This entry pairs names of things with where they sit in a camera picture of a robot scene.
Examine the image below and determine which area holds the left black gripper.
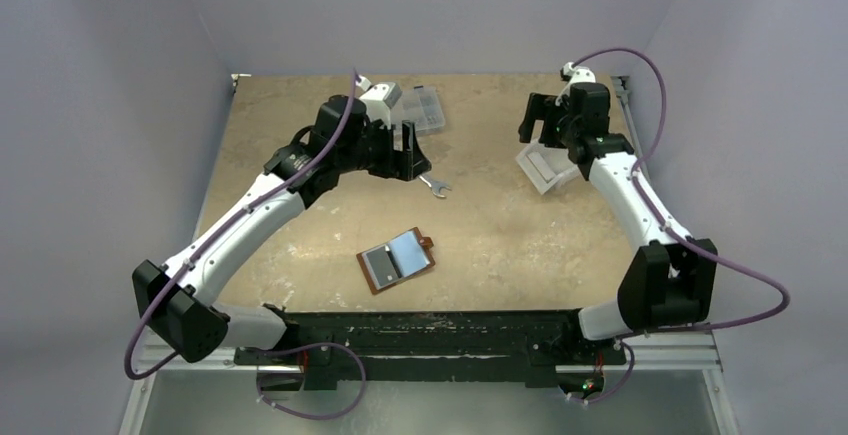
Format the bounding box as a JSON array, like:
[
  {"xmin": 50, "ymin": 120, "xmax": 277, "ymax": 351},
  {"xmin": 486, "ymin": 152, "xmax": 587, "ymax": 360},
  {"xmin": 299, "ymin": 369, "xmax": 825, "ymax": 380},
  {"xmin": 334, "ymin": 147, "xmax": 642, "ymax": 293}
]
[{"xmin": 337, "ymin": 115, "xmax": 429, "ymax": 181}]

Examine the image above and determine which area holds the white plastic bin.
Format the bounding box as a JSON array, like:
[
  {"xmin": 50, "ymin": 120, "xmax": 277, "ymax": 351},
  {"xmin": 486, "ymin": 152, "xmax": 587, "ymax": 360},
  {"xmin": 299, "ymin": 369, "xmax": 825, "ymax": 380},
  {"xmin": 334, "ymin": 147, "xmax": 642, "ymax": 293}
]
[{"xmin": 515, "ymin": 138, "xmax": 582, "ymax": 195}]

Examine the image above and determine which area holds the brown leather card holder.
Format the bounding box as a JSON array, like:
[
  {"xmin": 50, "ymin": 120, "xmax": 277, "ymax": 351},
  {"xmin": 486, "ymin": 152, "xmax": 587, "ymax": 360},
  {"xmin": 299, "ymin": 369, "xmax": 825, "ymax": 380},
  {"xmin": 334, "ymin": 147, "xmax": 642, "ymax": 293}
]
[{"xmin": 356, "ymin": 227, "xmax": 436, "ymax": 295}]

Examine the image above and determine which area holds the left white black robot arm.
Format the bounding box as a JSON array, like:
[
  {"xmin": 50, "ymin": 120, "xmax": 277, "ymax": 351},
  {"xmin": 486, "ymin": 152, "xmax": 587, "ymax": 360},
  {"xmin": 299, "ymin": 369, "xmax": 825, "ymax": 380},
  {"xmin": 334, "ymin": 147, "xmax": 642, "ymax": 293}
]
[{"xmin": 132, "ymin": 95, "xmax": 431, "ymax": 364}]

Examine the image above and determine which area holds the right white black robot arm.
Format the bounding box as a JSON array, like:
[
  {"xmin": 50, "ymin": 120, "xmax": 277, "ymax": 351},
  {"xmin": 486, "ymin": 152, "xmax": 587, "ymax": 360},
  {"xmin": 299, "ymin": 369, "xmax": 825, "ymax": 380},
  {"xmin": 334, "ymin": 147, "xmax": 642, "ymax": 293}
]
[{"xmin": 518, "ymin": 82, "xmax": 717, "ymax": 362}]

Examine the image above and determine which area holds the white card in bin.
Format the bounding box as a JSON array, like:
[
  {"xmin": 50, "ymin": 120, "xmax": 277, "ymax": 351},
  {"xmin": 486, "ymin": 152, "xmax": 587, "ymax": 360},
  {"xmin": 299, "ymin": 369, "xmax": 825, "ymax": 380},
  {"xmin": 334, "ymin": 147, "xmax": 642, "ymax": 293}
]
[{"xmin": 528, "ymin": 153, "xmax": 556, "ymax": 182}]

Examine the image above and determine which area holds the silver open-end wrench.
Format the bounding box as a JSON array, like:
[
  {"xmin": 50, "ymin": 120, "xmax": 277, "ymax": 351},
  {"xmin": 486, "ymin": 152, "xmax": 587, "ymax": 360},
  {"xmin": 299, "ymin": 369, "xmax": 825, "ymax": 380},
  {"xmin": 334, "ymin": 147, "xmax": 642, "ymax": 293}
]
[{"xmin": 419, "ymin": 173, "xmax": 452, "ymax": 199}]

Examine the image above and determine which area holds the clear plastic screw organizer box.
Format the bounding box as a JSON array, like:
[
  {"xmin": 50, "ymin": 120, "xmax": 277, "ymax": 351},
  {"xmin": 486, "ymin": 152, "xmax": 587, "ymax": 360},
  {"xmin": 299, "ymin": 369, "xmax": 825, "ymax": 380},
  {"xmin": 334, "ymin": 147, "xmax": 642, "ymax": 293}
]
[{"xmin": 391, "ymin": 86, "xmax": 446, "ymax": 136}]

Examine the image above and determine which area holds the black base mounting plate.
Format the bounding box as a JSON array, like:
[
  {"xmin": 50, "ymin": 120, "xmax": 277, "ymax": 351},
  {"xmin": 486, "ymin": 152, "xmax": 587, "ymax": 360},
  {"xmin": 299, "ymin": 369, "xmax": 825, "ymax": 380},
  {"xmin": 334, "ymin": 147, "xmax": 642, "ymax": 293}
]
[{"xmin": 234, "ymin": 309, "xmax": 626, "ymax": 390}]

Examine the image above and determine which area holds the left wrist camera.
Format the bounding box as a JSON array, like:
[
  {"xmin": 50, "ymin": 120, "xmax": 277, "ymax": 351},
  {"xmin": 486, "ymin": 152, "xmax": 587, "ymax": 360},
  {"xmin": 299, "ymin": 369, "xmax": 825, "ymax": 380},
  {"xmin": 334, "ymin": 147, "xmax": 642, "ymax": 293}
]
[{"xmin": 356, "ymin": 75, "xmax": 402, "ymax": 126}]

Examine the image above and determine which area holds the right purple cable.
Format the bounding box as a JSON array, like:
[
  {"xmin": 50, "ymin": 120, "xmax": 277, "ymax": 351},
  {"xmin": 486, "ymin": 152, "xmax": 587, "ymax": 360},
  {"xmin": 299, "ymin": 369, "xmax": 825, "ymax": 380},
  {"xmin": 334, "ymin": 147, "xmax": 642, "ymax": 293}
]
[{"xmin": 569, "ymin": 46, "xmax": 792, "ymax": 407}]

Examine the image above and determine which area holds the purple cable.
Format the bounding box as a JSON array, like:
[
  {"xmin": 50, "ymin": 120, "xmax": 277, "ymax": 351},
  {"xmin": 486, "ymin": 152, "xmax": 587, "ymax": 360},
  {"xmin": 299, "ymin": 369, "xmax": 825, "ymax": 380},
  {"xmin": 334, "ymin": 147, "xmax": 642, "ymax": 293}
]
[
  {"xmin": 123, "ymin": 68, "xmax": 368, "ymax": 421},
  {"xmin": 569, "ymin": 46, "xmax": 792, "ymax": 407}
]

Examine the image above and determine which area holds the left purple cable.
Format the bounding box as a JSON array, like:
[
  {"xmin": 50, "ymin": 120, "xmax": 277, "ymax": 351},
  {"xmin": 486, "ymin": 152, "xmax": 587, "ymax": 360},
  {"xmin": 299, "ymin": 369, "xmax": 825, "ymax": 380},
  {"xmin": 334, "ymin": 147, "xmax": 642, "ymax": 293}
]
[{"xmin": 123, "ymin": 68, "xmax": 368, "ymax": 421}]

